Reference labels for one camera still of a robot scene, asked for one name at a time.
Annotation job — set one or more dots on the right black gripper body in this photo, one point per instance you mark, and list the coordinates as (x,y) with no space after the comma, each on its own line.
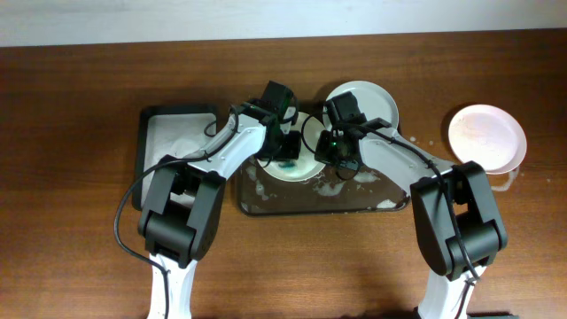
(330,152)

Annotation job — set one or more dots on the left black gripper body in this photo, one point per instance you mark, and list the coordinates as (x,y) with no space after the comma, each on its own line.
(289,148)

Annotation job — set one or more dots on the green sponge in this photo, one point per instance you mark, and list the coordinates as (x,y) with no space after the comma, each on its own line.
(287,166)

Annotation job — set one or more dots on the white plate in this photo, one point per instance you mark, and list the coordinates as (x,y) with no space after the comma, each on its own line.
(307,165)
(373,102)

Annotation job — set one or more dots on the pink-white plate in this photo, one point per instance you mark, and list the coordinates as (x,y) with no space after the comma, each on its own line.
(488,136)

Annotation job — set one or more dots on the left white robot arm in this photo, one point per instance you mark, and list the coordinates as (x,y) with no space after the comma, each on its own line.
(183,163)

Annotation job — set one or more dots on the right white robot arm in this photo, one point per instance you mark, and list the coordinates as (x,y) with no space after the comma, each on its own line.
(459,228)

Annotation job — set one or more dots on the centre black dish tray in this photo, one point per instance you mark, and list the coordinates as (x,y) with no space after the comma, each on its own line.
(331,191)

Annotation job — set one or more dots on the left black soapy tray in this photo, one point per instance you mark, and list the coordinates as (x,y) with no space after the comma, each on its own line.
(174,130)

